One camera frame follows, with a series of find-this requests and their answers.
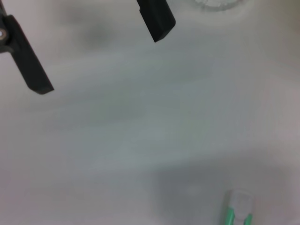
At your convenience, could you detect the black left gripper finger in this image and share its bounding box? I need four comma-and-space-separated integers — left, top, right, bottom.
0, 0, 55, 95
136, 0, 176, 43

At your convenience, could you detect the clear green-label water bottle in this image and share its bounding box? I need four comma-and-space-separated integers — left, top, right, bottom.
193, 0, 243, 12

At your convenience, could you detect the green utility knife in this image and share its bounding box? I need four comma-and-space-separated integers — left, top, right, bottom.
221, 189, 254, 225

